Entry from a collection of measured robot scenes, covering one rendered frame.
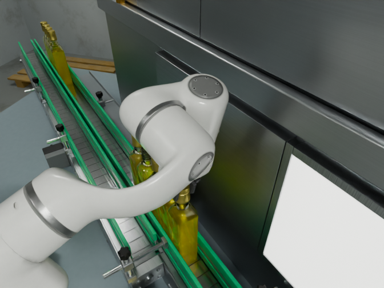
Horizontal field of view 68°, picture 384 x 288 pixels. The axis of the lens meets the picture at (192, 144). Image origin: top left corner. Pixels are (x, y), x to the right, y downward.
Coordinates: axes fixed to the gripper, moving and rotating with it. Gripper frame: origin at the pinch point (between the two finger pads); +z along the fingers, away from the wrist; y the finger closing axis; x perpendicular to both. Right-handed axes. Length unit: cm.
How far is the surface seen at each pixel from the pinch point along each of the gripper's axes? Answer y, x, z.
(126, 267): 15.6, 4.2, 18.2
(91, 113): -1, -75, 48
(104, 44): -92, -321, 184
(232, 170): -12.1, 2.1, -1.5
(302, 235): -12.5, 21.3, -5.7
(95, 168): 9, -39, 38
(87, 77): -11, -112, 58
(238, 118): -12.1, -1.9, -14.9
